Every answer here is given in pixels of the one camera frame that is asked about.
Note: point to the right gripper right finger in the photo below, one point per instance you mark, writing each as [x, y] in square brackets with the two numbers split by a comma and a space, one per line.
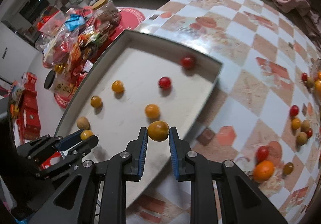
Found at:
[219, 191]

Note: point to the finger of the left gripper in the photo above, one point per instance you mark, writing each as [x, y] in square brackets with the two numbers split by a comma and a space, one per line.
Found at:
[73, 158]
[46, 145]

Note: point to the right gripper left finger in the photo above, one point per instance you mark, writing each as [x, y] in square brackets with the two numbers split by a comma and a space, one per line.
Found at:
[76, 199]

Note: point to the yellow-brown tomato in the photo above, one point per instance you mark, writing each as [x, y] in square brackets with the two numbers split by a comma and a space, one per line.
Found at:
[96, 102]

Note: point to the yellow cherry tomato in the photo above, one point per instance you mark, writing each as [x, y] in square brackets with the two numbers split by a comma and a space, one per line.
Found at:
[158, 131]

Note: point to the yellow tomato mid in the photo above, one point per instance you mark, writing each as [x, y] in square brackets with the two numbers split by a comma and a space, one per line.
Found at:
[152, 111]

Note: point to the red cherry tomato with stem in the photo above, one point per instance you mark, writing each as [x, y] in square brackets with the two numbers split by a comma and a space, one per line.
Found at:
[188, 62]

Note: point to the red gift box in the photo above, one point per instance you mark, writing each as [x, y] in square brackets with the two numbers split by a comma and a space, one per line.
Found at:
[28, 118]

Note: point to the large orange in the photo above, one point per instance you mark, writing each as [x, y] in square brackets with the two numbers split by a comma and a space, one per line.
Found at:
[263, 171]

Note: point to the red tomato beside orange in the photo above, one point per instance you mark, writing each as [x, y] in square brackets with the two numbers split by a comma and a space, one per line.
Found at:
[262, 154]

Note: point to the brownish cherry tomato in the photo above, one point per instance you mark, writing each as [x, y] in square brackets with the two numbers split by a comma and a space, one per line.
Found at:
[288, 168]

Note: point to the black lidded can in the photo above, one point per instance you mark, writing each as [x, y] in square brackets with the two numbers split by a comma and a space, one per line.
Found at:
[58, 84]

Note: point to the shallow grey white tray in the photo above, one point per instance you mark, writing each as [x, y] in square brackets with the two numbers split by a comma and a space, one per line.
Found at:
[139, 60]

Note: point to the red tomato by kiwis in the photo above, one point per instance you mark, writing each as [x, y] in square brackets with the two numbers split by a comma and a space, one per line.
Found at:
[309, 133]

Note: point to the red tomato upper middle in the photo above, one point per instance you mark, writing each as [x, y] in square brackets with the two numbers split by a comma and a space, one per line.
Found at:
[294, 110]

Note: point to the pile of snack packets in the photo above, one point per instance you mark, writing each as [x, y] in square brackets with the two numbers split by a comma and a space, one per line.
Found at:
[69, 39]

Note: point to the snack jar wooden lid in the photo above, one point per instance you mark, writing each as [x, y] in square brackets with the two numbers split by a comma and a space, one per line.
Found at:
[106, 15]

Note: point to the red tomato near bowl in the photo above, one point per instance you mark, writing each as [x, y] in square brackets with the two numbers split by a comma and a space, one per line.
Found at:
[304, 77]

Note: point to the red round tray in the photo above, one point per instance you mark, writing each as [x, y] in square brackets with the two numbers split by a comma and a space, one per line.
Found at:
[130, 19]

